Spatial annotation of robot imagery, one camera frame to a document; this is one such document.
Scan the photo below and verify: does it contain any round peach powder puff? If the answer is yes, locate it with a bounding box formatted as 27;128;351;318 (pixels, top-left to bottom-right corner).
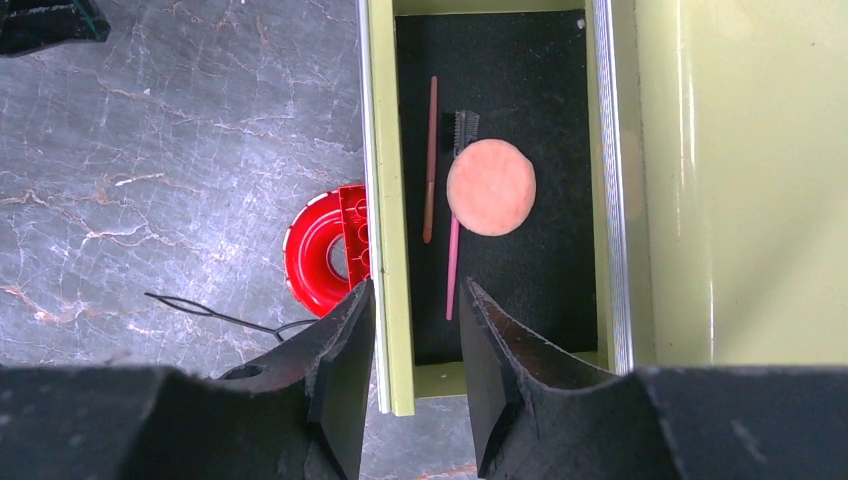
446;139;537;237

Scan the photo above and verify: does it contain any thin pink lip pencil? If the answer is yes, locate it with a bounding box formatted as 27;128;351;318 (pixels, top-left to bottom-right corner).
422;76;439;244

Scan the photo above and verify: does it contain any pink spoolie brush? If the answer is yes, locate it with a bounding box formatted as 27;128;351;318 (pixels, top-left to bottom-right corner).
441;109;481;322

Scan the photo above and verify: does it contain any black wire loop tool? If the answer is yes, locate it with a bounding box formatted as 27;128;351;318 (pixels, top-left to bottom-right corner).
144;292;318;343

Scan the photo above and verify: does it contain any green drawer cabinet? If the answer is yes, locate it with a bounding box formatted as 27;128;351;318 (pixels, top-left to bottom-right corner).
356;0;848;419

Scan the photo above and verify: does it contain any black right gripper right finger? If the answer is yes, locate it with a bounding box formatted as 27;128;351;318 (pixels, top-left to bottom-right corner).
458;280;847;479

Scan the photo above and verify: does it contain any black white chessboard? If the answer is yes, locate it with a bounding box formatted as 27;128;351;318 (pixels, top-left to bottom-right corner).
1;0;111;57

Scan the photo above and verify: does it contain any red toy magnet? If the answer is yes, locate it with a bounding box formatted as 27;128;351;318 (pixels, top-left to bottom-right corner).
282;184;370;317

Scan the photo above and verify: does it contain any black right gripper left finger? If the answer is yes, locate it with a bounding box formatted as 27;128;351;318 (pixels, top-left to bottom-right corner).
1;281;376;479

